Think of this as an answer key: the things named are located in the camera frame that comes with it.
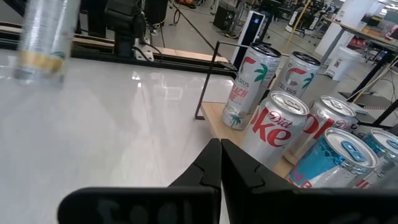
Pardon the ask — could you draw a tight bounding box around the blue silver Red Bull can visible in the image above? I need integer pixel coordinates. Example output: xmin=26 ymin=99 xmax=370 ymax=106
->
xmin=285 ymin=126 xmax=379 ymax=189
xmin=353 ymin=128 xmax=398 ymax=189

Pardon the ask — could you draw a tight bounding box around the wooden desk with black legs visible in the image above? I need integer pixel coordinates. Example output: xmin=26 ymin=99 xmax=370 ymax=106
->
xmin=320 ymin=17 xmax=398 ymax=103

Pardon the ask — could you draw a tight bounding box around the tall white yellow-banded can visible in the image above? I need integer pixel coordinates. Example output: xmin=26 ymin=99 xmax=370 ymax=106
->
xmin=12 ymin=0 xmax=81 ymax=90

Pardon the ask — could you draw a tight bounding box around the yellow cable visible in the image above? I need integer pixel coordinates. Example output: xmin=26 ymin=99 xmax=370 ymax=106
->
xmin=284 ymin=0 xmax=313 ymax=46

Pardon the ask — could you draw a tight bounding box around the white fan stand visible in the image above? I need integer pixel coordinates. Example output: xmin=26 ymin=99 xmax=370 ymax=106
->
xmin=229 ymin=10 xmax=267 ymax=71

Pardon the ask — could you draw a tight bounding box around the white trash bin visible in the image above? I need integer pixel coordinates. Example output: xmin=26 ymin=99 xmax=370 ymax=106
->
xmin=323 ymin=45 xmax=364 ymax=82

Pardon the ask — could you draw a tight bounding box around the white Celsius can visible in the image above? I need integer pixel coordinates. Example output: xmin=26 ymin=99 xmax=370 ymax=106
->
xmin=269 ymin=51 xmax=322 ymax=100
xmin=221 ymin=42 xmax=282 ymax=131

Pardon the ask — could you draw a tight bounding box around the silver Diet Coke can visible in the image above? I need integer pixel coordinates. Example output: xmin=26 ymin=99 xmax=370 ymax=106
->
xmin=239 ymin=90 xmax=310 ymax=170
xmin=282 ymin=95 xmax=358 ymax=166

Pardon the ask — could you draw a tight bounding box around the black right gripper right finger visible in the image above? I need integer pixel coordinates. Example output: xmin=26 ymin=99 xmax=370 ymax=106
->
xmin=222 ymin=139 xmax=312 ymax=190

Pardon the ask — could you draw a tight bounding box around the black aluminium table frame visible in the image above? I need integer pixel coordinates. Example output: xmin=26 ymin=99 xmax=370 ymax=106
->
xmin=0 ymin=18 xmax=239 ymax=78

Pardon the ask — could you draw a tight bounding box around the black equipment box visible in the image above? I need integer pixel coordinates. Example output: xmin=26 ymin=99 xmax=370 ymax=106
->
xmin=213 ymin=3 xmax=239 ymax=32

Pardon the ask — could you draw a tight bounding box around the wooden shelf with black frame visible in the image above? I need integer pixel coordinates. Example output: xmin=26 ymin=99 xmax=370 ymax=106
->
xmin=195 ymin=40 xmax=312 ymax=180

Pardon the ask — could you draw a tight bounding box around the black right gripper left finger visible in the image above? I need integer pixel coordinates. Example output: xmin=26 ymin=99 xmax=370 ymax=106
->
xmin=169 ymin=138 xmax=222 ymax=187

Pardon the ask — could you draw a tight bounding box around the wooden table base board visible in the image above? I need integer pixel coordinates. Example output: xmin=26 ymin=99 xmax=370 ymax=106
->
xmin=0 ymin=23 xmax=229 ymax=63

